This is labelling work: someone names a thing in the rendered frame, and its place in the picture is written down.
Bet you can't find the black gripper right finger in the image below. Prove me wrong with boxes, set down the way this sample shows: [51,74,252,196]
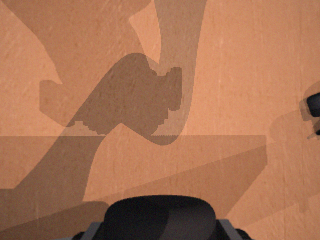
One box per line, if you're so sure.
[216,219,252,240]

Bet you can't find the black door knob with grey square spindle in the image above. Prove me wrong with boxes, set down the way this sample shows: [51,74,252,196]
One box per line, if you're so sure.
[104,195,217,240]

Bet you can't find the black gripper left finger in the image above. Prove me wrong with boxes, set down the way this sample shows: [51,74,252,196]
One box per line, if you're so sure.
[71,222,104,240]

